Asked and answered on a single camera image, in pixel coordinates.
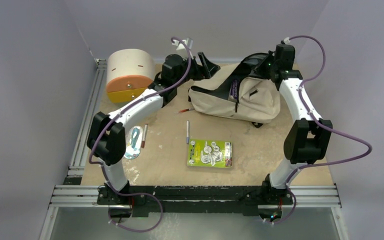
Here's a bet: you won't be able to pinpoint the purple treehouse book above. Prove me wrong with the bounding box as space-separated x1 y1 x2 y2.
228 79 240 102

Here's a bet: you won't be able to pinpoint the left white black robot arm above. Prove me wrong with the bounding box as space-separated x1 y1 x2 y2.
86 52 221 205

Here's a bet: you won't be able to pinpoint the blister pack with blue scissors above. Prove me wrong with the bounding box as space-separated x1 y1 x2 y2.
123 126 143 160

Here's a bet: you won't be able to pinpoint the dark red marker pen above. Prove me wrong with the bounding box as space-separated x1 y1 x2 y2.
141 124 149 148

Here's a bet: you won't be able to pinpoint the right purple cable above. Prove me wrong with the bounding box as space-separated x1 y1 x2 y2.
264 35 373 226

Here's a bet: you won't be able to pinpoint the purple grey marker pen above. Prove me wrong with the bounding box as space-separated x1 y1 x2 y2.
186 120 190 144

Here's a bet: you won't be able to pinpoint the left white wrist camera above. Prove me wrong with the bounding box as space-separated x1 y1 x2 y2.
176 37 194 52

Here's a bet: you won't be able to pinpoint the beige canvas student backpack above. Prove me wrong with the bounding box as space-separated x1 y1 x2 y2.
188 53 281 128

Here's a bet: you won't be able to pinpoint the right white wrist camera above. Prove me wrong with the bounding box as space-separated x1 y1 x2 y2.
280 37 291 45

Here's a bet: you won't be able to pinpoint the green illustrated book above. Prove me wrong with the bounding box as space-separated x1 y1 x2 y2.
186 138 233 169

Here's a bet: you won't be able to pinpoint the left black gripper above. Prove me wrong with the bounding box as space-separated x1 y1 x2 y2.
173 52 219 89

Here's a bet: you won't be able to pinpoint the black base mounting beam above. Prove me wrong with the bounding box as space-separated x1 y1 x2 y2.
97 184 293 218

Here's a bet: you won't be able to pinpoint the aluminium frame rails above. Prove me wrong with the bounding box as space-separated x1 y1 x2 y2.
40 60 349 240

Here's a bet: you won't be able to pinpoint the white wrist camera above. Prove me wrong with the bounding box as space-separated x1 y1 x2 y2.
176 37 194 52
280 37 291 45

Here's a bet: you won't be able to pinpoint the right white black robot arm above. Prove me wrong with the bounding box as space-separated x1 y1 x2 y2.
257 43 333 204

